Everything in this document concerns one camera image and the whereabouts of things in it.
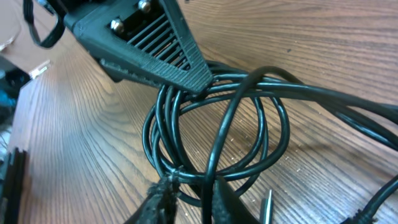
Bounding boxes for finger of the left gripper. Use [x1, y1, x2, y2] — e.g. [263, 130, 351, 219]
[64, 0, 213, 93]

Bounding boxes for black usb cable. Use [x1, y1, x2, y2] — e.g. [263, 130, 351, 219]
[259, 174, 398, 224]
[141, 60, 398, 224]

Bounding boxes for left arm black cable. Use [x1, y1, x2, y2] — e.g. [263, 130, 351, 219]
[22, 0, 67, 49]

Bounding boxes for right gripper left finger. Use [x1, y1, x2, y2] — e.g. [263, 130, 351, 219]
[124, 175, 180, 224]

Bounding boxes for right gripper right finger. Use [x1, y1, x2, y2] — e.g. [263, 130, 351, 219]
[211, 177, 259, 224]

